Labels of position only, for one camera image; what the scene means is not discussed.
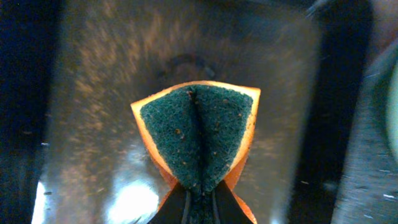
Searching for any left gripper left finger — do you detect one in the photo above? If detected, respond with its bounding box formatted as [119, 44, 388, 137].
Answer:
[148, 183, 190, 224]

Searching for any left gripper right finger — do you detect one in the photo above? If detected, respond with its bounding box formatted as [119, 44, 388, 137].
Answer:
[211, 180, 253, 224]

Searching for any green and yellow sponge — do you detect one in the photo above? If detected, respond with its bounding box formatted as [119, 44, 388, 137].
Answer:
[131, 80, 261, 223]

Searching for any black rectangular tray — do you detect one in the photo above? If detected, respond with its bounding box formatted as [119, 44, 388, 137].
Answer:
[1, 1, 374, 223]

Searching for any black round tray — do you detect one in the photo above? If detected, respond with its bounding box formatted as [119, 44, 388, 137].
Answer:
[332, 42, 397, 223]

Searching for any upper light blue plate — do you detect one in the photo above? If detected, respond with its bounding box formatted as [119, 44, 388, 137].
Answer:
[386, 64, 398, 161]

